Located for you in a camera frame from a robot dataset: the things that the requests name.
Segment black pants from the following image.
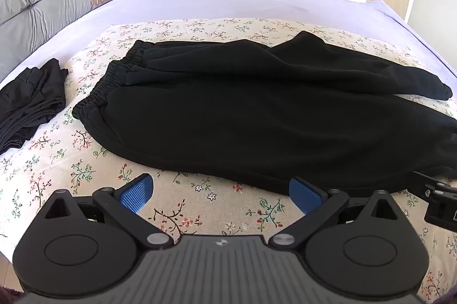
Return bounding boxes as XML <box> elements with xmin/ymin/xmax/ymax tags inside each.
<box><xmin>72</xmin><ymin>31</ymin><xmax>457</xmax><ymax>197</ymax></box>

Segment folded black clothes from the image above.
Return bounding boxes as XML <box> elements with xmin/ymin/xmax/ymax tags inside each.
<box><xmin>0</xmin><ymin>57</ymin><xmax>69</xmax><ymax>155</ymax></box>

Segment floral bed cloth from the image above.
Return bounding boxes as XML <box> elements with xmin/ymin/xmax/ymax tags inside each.
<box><xmin>0</xmin><ymin>17</ymin><xmax>457</xmax><ymax>304</ymax></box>

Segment grey headboard cushion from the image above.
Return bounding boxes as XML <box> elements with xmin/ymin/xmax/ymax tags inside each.
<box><xmin>0</xmin><ymin>0</ymin><xmax>125</xmax><ymax>83</ymax></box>

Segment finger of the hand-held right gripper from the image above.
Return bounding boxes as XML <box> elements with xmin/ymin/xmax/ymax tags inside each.
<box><xmin>410</xmin><ymin>171</ymin><xmax>449</xmax><ymax>199</ymax></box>

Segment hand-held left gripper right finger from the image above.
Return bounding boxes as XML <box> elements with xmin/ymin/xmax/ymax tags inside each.
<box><xmin>268</xmin><ymin>177</ymin><xmax>406</xmax><ymax>249</ymax></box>

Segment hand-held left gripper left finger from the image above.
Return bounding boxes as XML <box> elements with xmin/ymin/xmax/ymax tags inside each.
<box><xmin>45</xmin><ymin>173</ymin><xmax>173</xmax><ymax>251</ymax></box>

